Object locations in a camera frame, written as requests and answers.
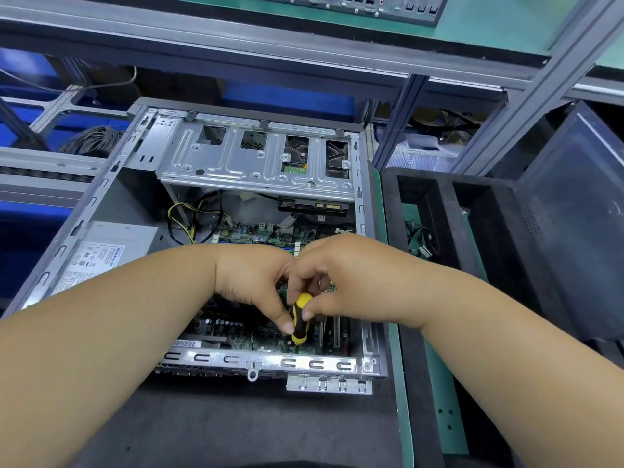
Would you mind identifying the person's right hand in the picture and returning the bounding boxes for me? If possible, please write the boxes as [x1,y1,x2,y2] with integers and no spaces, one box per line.
[285,233,460,332]

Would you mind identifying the person's left hand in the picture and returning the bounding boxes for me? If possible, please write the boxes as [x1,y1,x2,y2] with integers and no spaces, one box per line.
[209,243,306,335]

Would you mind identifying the green motherboard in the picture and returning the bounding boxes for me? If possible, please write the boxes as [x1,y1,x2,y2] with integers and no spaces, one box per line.
[180,214,362,352]

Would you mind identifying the yellow handled screwdriver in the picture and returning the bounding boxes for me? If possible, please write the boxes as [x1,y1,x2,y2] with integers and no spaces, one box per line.
[291,292,315,345]

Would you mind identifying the grey computer case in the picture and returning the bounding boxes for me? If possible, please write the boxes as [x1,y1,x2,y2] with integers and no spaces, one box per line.
[0,97,389,394]

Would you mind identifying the grey side panel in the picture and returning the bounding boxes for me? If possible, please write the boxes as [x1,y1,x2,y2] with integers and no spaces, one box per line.
[515,102,624,342]

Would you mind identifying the person's left forearm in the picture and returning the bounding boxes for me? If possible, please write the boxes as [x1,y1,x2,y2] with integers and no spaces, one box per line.
[0,246,226,468]

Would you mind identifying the person's right forearm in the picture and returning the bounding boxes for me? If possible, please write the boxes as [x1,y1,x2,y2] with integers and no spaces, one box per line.
[424,278,624,468]

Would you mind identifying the silver backed desktop computer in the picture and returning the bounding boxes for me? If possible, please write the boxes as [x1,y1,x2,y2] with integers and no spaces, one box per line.
[244,0,452,25]

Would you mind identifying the empty black foam tray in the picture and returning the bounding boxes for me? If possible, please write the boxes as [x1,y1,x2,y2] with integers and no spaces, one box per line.
[380,168,624,468]

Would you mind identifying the white plastic bags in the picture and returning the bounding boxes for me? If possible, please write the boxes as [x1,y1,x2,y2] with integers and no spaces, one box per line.
[375,131,479,174]

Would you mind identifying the silver power supply unit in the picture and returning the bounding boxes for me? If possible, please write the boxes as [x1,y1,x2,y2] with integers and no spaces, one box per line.
[49,221,162,296]

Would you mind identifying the green upper shelf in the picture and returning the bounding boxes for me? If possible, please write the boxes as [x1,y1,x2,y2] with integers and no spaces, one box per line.
[0,0,624,103]

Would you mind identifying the small black cable bundle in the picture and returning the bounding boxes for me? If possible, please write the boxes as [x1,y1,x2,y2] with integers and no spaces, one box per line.
[408,224,440,264]

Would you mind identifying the yellow and black wire bundle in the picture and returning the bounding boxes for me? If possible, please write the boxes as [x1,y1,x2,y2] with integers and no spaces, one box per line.
[166,198,230,244]

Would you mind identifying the grey coiled cable bundle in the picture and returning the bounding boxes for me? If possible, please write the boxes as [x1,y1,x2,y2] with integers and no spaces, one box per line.
[58,124,123,157]

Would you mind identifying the grey roller conveyor rail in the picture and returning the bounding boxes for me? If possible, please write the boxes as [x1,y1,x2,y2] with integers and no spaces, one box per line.
[0,146,113,205]

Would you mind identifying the aluminium frame post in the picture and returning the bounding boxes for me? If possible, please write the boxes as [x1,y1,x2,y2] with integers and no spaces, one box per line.
[450,0,624,178]

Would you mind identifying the dark metal frame leg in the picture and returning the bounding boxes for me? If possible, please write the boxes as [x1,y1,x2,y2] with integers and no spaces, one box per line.
[0,97,50,152]

